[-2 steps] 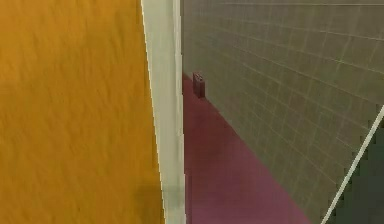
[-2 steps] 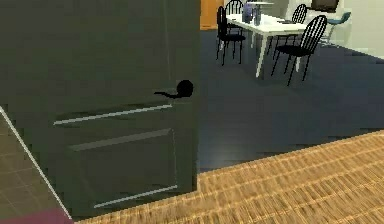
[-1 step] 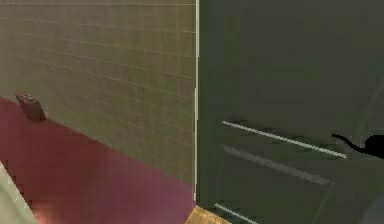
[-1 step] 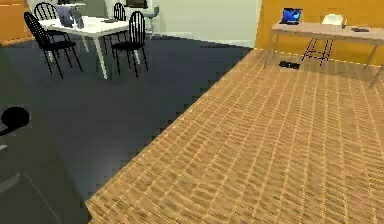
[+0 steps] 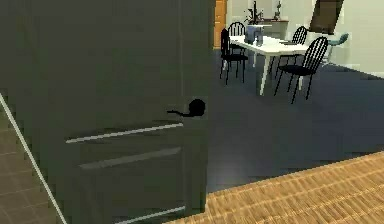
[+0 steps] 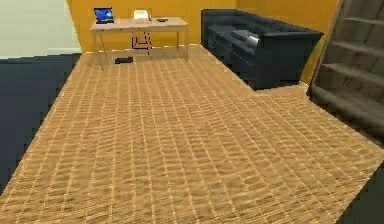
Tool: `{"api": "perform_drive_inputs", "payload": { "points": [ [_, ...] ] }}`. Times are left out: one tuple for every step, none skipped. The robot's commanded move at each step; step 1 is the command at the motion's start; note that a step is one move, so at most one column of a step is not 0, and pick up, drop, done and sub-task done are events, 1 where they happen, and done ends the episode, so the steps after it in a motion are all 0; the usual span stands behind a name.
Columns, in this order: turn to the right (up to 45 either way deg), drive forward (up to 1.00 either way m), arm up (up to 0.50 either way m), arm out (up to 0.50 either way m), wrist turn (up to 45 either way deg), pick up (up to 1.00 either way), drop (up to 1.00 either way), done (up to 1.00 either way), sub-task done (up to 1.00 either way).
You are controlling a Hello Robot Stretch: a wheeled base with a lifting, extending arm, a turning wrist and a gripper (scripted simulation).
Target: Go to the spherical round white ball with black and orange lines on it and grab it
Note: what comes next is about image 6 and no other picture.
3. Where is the black box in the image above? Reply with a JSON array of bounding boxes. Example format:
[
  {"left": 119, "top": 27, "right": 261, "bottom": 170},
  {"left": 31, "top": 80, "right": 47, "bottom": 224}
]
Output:
[{"left": 114, "top": 56, "right": 135, "bottom": 65}]

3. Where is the light wooden table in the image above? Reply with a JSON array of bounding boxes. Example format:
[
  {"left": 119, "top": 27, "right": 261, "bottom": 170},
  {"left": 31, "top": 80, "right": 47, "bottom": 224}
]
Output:
[{"left": 88, "top": 16, "right": 190, "bottom": 71}]

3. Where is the dark blue sofa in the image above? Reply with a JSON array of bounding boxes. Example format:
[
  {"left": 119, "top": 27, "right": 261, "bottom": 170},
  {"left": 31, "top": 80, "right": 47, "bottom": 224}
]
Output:
[{"left": 200, "top": 8, "right": 325, "bottom": 91}]

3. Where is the black laptop with blue screen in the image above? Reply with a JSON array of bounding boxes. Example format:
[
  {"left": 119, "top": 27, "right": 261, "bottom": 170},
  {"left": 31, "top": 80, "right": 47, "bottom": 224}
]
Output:
[{"left": 93, "top": 7, "right": 115, "bottom": 25}]

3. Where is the brown wooden shelf unit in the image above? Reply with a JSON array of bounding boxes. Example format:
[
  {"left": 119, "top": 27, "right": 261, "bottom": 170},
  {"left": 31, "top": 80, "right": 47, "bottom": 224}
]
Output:
[{"left": 306, "top": 0, "right": 384, "bottom": 138}]

